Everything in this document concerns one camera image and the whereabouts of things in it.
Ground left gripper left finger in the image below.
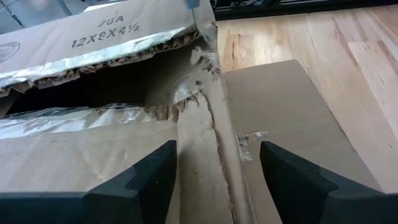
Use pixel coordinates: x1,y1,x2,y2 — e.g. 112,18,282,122
0,140,178,224

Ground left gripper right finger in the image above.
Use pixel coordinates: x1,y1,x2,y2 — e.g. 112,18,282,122
259,141,398,224

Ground brown cardboard box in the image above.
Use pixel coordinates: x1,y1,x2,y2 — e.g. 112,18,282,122
0,0,383,224

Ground black aluminium table frame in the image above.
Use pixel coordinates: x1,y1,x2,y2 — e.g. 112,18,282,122
211,0,398,21

